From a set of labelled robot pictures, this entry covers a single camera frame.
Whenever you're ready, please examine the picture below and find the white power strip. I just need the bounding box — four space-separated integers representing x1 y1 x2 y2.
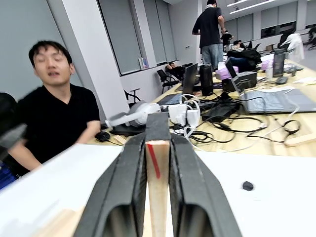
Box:
159 103 198 127

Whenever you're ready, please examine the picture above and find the person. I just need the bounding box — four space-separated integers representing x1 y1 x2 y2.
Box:
0 40 102 190
226 40 262 71
192 0 227 71

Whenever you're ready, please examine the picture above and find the black chair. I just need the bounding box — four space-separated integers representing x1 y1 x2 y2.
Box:
156 69 180 94
122 88 142 104

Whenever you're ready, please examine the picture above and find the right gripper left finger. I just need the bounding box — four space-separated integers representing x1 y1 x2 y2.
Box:
74 134 149 237

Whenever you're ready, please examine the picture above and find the grey laptop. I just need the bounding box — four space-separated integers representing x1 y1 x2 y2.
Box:
239 88 316 115

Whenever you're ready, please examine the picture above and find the black speaker box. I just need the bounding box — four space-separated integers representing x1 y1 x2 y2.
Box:
198 64 214 97

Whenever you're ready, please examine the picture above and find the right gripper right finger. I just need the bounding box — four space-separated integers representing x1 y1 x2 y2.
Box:
168 135 243 237

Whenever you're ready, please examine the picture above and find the purple tissue box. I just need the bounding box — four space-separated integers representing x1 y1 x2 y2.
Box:
215 67 239 80

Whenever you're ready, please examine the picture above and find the white headset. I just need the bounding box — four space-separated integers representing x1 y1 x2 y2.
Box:
104 101 171 128

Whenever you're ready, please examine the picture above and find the wooden bar with black cap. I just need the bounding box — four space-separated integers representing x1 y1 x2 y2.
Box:
144 113 171 237

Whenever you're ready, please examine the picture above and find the black power adapter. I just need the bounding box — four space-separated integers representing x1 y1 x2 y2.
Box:
201 103 238 123

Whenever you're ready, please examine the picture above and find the black screen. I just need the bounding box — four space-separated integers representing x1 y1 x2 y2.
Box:
182 63 199 93

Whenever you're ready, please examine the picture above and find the black computer mouse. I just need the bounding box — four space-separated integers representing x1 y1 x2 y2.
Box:
95 131 111 143

